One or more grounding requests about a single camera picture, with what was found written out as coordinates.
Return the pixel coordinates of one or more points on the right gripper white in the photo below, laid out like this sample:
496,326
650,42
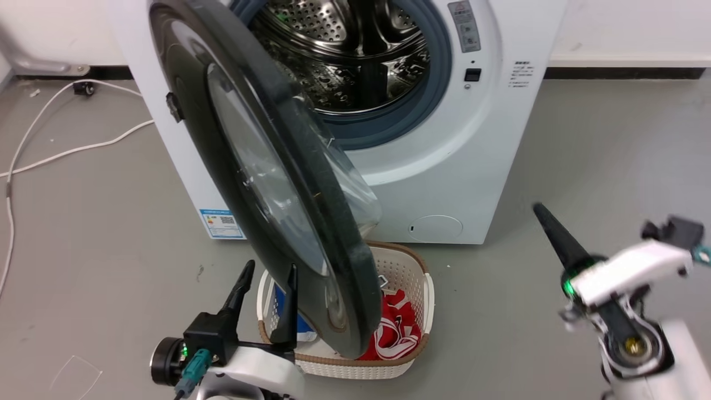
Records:
627,272

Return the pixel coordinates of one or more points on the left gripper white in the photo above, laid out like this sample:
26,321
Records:
261,369

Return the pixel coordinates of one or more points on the dark round washing machine door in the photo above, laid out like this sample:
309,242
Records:
233,166

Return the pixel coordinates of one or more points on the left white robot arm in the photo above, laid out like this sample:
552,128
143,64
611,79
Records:
222,395

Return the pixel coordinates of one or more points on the white front-load washing machine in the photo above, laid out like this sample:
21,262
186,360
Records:
477,144

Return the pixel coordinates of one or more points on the black door lock socket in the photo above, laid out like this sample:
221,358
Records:
472,75

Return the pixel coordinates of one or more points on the blue-grey rubber door gasket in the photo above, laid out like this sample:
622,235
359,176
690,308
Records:
439,72

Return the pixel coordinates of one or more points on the blue and white garment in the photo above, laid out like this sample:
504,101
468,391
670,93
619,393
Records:
306,329

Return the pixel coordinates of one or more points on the blue energy label sticker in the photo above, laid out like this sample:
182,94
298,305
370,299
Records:
222,224

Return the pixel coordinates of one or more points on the round white filter cover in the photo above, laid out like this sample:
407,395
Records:
436,228

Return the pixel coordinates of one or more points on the red and white garment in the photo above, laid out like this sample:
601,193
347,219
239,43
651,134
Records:
397,328

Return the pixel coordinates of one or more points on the white plastic laundry basket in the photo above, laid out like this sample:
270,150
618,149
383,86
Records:
400,266

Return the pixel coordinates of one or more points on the grey warning sticker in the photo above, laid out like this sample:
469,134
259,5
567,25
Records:
464,25

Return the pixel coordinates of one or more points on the perforated steel washer drum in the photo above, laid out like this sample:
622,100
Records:
355,50

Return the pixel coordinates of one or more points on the small black plug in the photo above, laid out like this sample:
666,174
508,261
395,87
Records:
84,88

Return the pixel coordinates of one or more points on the left black wrist camera box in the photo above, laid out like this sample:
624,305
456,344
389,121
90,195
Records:
210,336

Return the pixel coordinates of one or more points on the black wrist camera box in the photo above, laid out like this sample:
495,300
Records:
210,336
675,230

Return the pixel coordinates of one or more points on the left teal camera connector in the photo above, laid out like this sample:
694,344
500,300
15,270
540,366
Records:
194,372

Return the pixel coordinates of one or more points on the teal camera connector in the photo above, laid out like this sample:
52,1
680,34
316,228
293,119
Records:
704,255
194,372

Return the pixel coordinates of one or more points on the right black wrist camera box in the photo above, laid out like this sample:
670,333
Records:
675,230

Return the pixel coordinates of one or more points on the right teal camera connector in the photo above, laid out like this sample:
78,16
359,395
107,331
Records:
704,255

